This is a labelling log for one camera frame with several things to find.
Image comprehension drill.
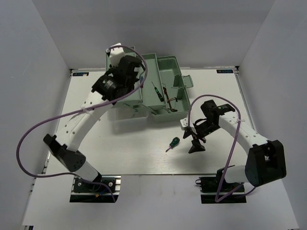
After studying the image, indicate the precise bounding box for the green stubby screwdriver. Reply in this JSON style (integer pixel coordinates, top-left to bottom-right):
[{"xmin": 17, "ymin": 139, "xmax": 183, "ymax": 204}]
[{"xmin": 166, "ymin": 137, "xmax": 180, "ymax": 152}]

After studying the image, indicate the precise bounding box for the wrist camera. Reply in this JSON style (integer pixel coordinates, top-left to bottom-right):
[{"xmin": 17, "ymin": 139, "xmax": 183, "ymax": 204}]
[
  {"xmin": 106, "ymin": 43, "xmax": 125, "ymax": 68},
  {"xmin": 180, "ymin": 117, "xmax": 190, "ymax": 131}
]

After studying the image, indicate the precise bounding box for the large hex key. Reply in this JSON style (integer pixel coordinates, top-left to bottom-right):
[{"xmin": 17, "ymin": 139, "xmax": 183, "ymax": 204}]
[{"xmin": 164, "ymin": 87, "xmax": 178, "ymax": 113}]

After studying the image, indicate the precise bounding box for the dark green slim screwdriver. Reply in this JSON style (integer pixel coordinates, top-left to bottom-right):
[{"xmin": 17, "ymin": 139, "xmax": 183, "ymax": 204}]
[{"xmin": 152, "ymin": 82, "xmax": 164, "ymax": 102}]

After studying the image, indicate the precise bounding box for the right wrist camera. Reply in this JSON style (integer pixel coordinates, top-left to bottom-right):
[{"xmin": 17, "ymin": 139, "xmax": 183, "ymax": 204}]
[{"xmin": 180, "ymin": 117, "xmax": 190, "ymax": 131}]

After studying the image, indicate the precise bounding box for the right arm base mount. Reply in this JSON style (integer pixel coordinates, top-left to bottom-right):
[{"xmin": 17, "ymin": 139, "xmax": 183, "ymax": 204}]
[{"xmin": 194, "ymin": 176, "xmax": 247, "ymax": 205}]

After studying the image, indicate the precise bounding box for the long hex key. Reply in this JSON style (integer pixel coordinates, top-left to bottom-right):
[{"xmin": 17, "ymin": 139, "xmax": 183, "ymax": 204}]
[{"xmin": 162, "ymin": 87, "xmax": 178, "ymax": 112}]

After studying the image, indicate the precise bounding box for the blue red precision screwdriver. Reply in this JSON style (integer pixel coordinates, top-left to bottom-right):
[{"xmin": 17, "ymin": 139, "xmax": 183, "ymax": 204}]
[{"xmin": 140, "ymin": 76, "xmax": 144, "ymax": 89}]

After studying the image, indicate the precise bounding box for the green plastic toolbox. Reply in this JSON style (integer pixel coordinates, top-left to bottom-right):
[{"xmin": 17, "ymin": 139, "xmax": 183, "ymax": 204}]
[{"xmin": 114, "ymin": 53, "xmax": 194, "ymax": 122}]

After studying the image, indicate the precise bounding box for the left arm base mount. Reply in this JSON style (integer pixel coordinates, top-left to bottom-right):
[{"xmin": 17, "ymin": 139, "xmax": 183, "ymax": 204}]
[{"xmin": 70, "ymin": 175, "xmax": 121, "ymax": 203}]

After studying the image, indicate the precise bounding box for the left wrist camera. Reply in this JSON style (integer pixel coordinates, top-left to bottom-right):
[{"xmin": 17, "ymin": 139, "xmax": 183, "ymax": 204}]
[{"xmin": 106, "ymin": 43, "xmax": 125, "ymax": 68}]

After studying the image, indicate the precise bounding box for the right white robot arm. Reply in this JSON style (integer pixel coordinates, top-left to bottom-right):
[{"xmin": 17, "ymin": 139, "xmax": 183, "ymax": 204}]
[{"xmin": 180, "ymin": 100, "xmax": 286, "ymax": 191}]

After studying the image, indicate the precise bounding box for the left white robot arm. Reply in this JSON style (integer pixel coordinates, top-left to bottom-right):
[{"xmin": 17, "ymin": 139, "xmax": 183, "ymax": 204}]
[{"xmin": 43, "ymin": 56, "xmax": 144, "ymax": 191}]

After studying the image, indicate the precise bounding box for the angled hex key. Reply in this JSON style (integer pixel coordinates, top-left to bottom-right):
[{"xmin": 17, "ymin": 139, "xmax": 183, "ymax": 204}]
[{"xmin": 167, "ymin": 97, "xmax": 178, "ymax": 112}]

